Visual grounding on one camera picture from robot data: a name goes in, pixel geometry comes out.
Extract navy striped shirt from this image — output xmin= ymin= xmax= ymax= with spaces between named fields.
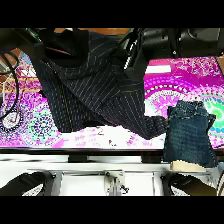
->
xmin=34 ymin=29 xmax=168 ymax=141

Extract brown clothes hanger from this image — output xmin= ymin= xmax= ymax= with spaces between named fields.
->
xmin=45 ymin=46 xmax=73 ymax=57

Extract blue jeans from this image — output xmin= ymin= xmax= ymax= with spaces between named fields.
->
xmin=162 ymin=99 xmax=218 ymax=168

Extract beige flat pad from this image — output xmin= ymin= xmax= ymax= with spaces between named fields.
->
xmin=169 ymin=160 xmax=208 ymax=173

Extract black cable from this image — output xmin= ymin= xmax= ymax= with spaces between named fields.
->
xmin=0 ymin=50 xmax=20 ymax=122

